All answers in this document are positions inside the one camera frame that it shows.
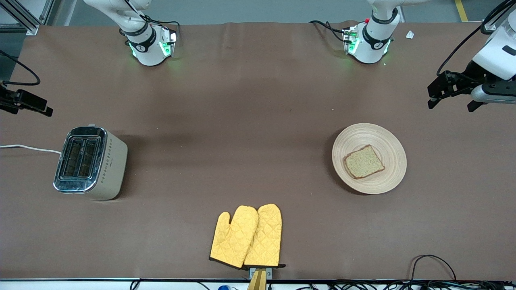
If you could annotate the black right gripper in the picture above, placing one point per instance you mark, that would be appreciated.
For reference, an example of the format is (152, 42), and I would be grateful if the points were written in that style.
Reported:
(9, 100)

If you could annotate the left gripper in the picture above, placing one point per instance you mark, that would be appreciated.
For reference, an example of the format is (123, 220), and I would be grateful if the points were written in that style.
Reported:
(466, 77)

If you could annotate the round wooden plate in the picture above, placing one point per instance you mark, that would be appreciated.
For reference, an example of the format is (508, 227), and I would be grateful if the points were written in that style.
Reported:
(387, 141)

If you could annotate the slice of toast bread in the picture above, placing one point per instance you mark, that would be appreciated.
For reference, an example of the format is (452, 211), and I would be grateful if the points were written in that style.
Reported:
(364, 162)

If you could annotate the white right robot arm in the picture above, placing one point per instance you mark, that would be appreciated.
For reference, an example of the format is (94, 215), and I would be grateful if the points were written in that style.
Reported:
(149, 52)

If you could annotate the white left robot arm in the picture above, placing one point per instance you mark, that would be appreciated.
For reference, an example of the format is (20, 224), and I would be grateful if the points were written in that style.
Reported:
(373, 48)

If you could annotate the beige chrome two-slot toaster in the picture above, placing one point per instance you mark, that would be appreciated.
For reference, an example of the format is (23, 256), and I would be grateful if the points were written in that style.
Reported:
(90, 165)

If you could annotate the small white paper scrap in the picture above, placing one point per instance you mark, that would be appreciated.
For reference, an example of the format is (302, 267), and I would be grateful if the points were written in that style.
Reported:
(410, 34)

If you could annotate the brown table cover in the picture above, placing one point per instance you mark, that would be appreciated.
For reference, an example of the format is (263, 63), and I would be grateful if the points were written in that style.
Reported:
(242, 121)

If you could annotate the yellow quilted oven mitt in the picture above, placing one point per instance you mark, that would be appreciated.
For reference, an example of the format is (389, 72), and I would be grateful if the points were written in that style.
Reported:
(267, 237)
(231, 241)

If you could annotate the small blue object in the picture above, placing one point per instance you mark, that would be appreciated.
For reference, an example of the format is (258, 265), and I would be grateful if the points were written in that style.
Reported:
(224, 287)

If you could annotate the aluminium frame profile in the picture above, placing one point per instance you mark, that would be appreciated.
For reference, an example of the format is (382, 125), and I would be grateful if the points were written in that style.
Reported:
(24, 20)

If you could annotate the wooden bar with metal bracket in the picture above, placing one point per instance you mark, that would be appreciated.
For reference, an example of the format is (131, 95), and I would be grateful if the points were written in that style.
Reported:
(258, 280)

